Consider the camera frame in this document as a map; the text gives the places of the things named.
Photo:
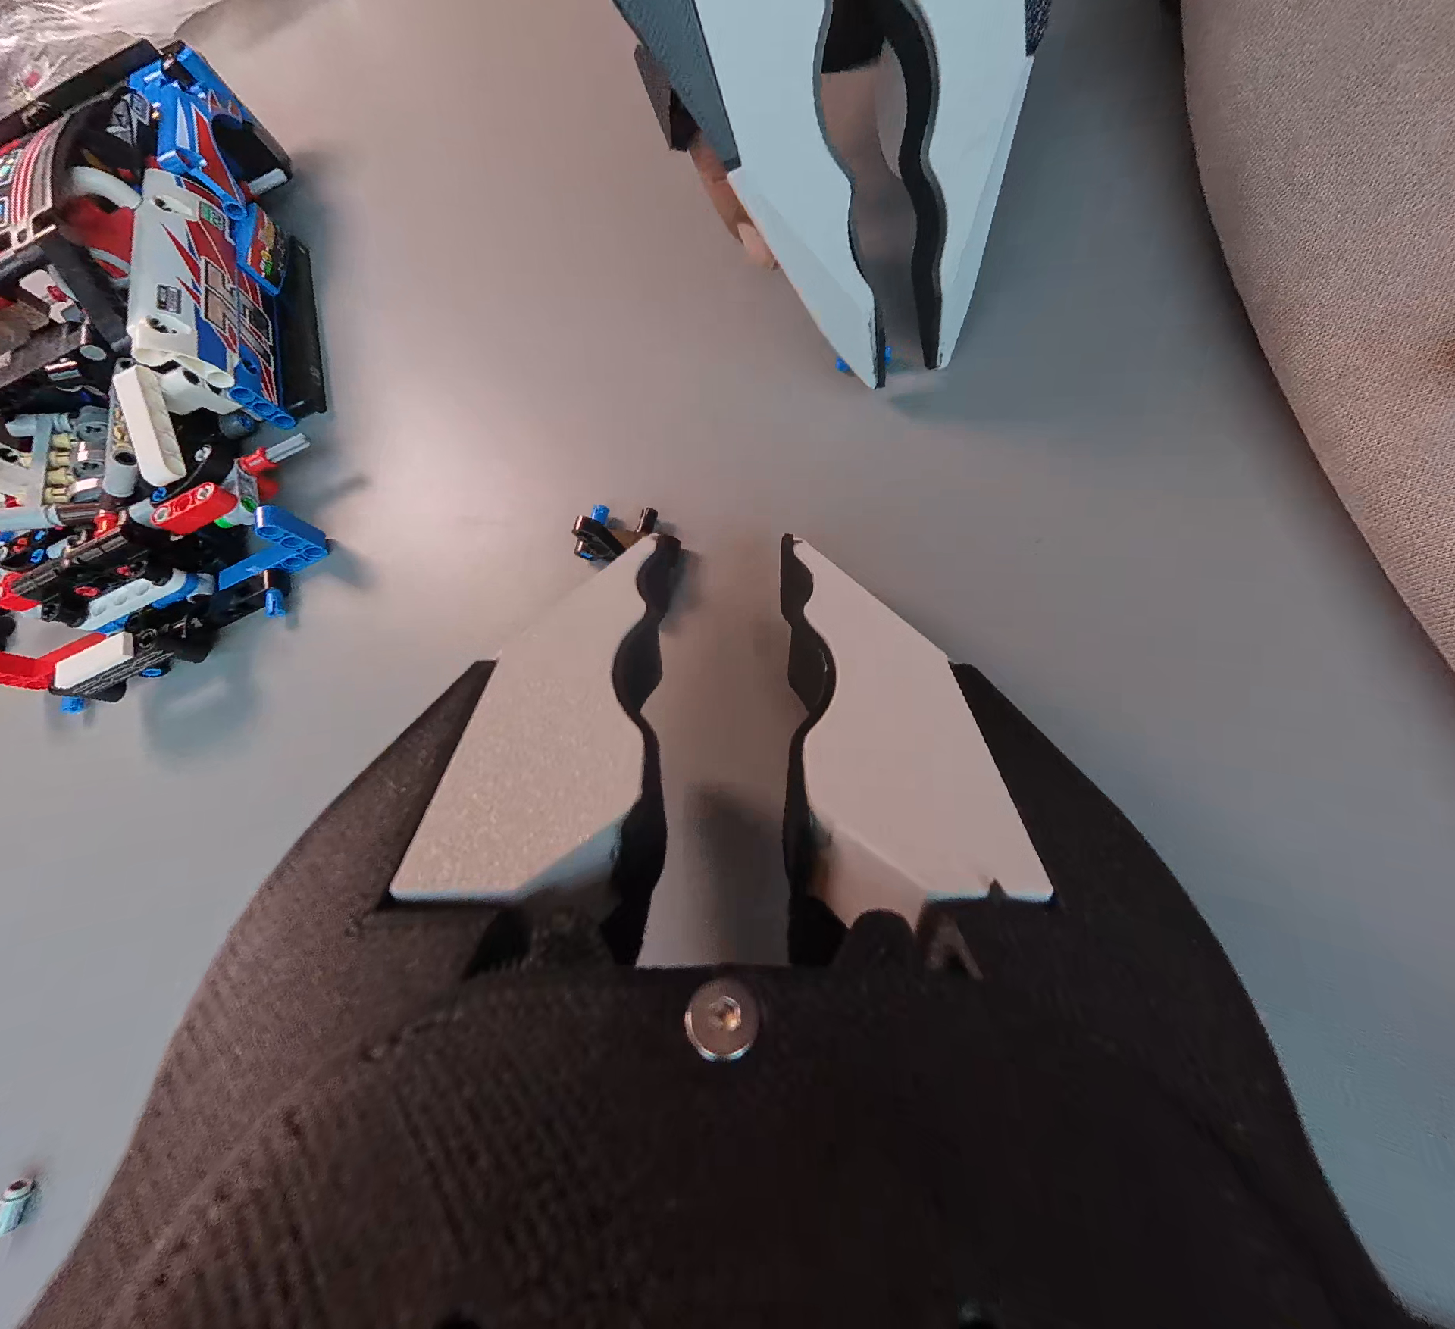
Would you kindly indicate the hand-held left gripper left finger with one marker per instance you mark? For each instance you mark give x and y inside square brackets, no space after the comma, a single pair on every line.
[534,784]

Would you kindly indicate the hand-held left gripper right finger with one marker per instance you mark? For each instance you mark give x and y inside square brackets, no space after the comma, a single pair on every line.
[921,784]

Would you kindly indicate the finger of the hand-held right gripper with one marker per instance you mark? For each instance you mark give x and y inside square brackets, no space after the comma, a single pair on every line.
[762,101]
[977,45]

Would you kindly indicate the blue brick pin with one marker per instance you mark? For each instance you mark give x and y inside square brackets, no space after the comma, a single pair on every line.
[893,353]
[586,554]

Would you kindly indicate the black brick beam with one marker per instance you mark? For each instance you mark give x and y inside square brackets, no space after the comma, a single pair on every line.
[592,532]

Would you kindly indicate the grey desk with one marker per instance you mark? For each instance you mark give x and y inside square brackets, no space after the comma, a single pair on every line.
[513,273]

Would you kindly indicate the person's right hand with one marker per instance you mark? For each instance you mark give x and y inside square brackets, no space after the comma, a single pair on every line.
[734,210]

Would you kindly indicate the person's beige hoodie torso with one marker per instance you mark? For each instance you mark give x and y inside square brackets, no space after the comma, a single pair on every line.
[1341,216]

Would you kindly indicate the toy brick race car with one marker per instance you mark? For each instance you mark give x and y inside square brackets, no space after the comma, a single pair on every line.
[170,329]

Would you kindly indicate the small grey brick pin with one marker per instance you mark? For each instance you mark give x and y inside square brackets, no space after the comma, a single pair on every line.
[17,1203]

